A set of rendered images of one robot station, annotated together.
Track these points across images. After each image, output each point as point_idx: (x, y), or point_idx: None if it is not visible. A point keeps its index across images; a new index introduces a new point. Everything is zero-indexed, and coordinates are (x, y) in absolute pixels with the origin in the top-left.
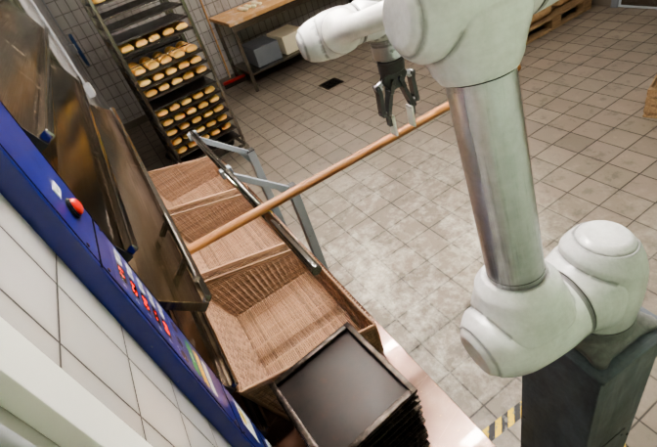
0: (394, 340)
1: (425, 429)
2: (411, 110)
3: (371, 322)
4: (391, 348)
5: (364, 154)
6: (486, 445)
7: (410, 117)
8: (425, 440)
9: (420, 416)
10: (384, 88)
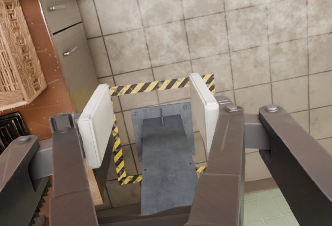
0: (63, 81)
1: (41, 206)
2: (204, 141)
3: (24, 97)
4: (56, 89)
5: None
6: (95, 197)
7: (195, 103)
8: (46, 190)
9: (32, 221)
10: (49, 216)
